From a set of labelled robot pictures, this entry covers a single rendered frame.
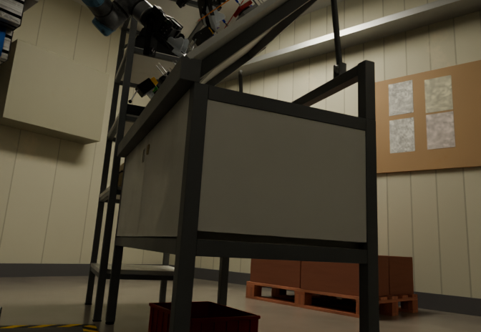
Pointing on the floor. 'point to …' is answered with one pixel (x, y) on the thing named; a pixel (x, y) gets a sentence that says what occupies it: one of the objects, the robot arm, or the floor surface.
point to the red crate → (205, 318)
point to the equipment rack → (137, 60)
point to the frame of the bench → (195, 247)
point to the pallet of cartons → (333, 284)
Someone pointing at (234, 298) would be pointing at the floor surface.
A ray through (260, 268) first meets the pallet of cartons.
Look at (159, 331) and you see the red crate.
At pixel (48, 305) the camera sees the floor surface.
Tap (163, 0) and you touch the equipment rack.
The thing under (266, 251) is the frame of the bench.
